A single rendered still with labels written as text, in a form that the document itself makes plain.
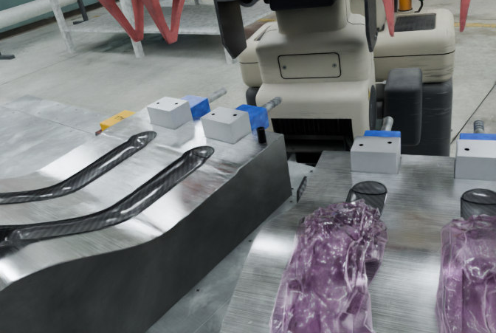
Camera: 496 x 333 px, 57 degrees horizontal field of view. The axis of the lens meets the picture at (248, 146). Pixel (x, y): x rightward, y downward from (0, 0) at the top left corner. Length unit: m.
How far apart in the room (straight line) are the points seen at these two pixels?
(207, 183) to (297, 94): 0.45
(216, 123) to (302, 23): 0.41
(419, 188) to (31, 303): 0.37
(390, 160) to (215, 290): 0.23
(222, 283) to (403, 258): 0.21
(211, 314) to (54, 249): 0.16
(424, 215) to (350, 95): 0.45
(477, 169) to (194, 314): 0.32
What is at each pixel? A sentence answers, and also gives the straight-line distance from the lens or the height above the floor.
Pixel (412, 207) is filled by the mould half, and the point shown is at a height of 0.86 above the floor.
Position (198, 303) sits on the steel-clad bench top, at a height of 0.80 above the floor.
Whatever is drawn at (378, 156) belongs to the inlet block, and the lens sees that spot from 0.52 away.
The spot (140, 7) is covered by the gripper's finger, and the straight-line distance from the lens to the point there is 0.66.
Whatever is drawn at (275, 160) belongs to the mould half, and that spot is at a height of 0.87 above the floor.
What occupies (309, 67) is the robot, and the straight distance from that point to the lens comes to 0.91.
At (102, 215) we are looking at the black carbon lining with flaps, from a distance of 0.50.
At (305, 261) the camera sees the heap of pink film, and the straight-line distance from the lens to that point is 0.33.
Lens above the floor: 1.14
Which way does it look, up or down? 28 degrees down
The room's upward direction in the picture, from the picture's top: 11 degrees counter-clockwise
